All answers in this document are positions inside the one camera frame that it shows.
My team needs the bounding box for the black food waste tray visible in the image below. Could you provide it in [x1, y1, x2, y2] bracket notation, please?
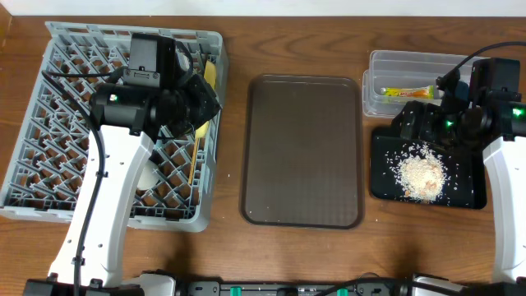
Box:
[370, 127, 487, 210]

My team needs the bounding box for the clear plastic waste bin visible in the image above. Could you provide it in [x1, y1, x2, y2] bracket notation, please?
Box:
[362, 50, 464, 118]

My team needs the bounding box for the spilled rice pile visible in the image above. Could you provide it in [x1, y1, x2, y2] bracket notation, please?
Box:
[383, 143, 451, 204]

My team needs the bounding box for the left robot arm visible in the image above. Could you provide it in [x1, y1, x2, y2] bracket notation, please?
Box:
[23, 73, 221, 295]

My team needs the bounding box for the white cup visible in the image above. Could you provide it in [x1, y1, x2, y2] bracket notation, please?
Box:
[136, 160, 159, 191]

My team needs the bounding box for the grey dishwasher rack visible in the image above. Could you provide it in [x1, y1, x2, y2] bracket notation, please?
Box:
[1, 21, 219, 233]

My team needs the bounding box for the brown serving tray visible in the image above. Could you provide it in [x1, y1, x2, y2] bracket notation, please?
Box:
[240, 74, 365, 229]

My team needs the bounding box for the pink bowl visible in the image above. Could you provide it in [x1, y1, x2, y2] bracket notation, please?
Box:
[177, 49, 193, 80]

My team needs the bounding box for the green orange snack wrapper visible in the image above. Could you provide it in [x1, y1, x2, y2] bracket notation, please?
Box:
[381, 86, 442, 99]

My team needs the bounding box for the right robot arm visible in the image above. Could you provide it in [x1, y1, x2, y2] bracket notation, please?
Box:
[391, 58, 525, 295]

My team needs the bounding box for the wooden chopstick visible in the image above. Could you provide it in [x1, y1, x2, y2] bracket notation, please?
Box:
[188, 138, 201, 187]

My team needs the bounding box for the yellow plate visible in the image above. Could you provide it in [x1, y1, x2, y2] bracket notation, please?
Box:
[195, 61, 217, 140]

